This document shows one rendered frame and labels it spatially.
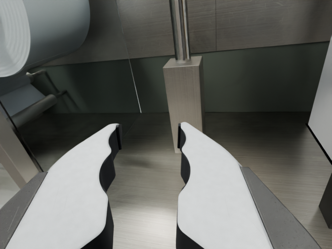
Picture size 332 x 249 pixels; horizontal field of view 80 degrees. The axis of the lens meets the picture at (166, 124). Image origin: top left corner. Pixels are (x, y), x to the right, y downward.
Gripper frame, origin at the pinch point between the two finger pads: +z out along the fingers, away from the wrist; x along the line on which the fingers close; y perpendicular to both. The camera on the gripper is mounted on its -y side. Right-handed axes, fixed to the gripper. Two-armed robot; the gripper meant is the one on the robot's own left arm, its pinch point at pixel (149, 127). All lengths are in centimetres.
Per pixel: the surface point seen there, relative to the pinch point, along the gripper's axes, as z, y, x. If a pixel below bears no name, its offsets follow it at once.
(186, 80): 37.2, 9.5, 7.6
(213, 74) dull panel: 62, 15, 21
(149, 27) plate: 67, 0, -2
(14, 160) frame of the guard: 16.7, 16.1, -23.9
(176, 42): 40.5, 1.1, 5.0
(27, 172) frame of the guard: 17.4, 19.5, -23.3
